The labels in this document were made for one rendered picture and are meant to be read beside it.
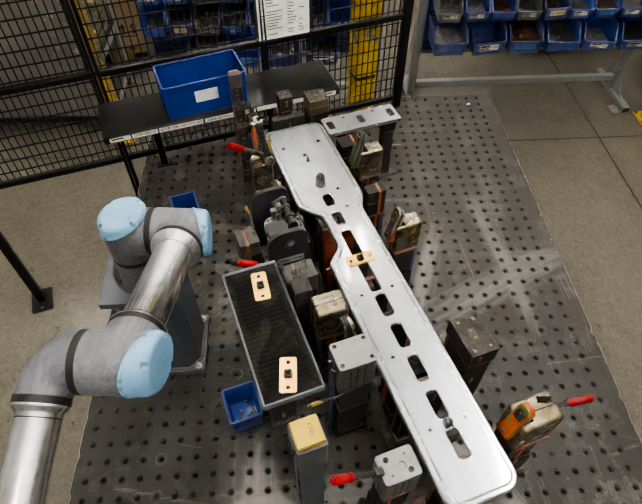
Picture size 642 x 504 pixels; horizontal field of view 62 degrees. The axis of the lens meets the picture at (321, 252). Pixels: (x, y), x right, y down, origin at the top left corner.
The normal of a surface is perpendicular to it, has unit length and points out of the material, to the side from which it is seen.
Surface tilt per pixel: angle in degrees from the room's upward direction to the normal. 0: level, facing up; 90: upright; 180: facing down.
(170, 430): 0
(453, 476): 0
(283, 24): 90
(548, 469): 0
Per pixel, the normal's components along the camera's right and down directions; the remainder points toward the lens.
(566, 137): 0.00, -0.63
